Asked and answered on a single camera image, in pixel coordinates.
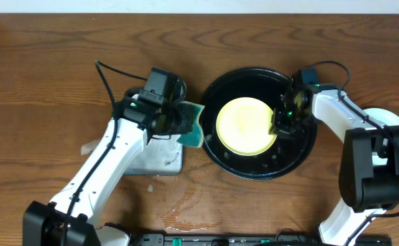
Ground green yellow sponge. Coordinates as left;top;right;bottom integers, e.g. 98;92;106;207
177;101;204;148

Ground yellow plate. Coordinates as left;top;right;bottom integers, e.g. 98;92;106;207
215;97;277;156

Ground mint plate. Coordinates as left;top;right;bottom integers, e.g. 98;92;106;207
361;107;399;151

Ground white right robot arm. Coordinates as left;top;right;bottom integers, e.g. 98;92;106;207
271;84;399;245

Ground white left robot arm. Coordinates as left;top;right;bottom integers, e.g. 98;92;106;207
23;96;204;245

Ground black rectangular soap tray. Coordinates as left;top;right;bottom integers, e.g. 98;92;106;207
122;87;184;176

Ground round black tray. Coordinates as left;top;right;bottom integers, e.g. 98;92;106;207
199;67;317;180

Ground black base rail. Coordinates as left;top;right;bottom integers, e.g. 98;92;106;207
130;232;391;246

